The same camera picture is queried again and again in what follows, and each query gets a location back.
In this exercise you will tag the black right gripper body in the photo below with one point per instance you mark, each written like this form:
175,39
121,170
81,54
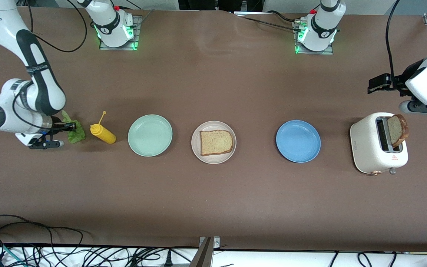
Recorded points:
56,128

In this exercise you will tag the yellow mustard squeeze bottle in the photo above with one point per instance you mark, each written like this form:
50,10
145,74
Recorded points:
104,135

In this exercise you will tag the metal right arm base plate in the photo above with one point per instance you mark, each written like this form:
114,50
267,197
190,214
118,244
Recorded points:
138,33

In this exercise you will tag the black power plug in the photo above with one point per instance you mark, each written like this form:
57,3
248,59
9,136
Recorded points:
168,259

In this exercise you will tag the brown bread slice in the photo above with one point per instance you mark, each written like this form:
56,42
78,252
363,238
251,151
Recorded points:
397,129
216,142

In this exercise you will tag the beige plate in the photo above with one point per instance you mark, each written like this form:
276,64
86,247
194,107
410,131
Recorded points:
213,160

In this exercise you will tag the metal table edge bracket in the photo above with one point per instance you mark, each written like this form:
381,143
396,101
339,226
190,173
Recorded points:
206,256

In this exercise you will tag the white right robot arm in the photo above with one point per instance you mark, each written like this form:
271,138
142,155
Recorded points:
39,74

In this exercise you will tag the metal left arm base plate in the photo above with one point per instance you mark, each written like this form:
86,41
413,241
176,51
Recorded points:
328,52

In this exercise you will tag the white two-slot toaster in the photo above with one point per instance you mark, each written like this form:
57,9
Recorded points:
365,148

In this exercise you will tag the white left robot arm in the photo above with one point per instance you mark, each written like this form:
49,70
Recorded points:
421,89

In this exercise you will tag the mint green plate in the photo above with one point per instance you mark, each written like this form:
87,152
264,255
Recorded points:
150,135

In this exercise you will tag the green lettuce leaf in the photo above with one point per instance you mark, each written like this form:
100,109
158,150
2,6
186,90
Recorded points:
77,136

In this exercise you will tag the blue plate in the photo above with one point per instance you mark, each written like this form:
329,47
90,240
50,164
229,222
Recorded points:
298,141

